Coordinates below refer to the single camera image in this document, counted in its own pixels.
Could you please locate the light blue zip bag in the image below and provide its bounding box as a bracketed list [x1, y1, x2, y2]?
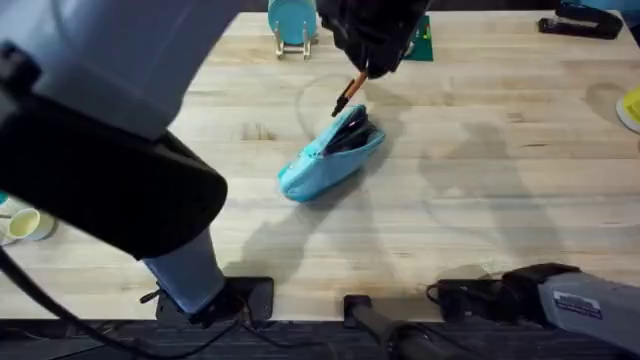
[277, 103, 387, 204]

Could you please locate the teal plate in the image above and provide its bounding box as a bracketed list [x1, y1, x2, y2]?
[267, 0, 318, 47]

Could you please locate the white plate with yellow item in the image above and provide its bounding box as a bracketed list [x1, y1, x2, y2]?
[615, 85, 640, 134]

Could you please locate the black rail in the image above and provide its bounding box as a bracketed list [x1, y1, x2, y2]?
[0, 317, 640, 360]

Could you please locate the orange and black pen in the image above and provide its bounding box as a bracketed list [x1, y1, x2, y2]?
[331, 69, 370, 119]

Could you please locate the green board with blocks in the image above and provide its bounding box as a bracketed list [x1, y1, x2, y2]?
[402, 13, 435, 63]

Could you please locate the small wooden peg rack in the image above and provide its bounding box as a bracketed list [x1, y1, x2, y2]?
[272, 20, 319, 61]

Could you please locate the pale yellow cup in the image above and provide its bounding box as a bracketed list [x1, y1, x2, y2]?
[8, 207, 42, 240]

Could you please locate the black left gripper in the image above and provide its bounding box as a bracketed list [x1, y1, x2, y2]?
[315, 0, 432, 80]

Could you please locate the black cable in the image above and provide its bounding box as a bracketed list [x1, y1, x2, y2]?
[0, 247, 321, 360]

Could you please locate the black tool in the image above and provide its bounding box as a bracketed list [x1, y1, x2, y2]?
[537, 1, 625, 41]

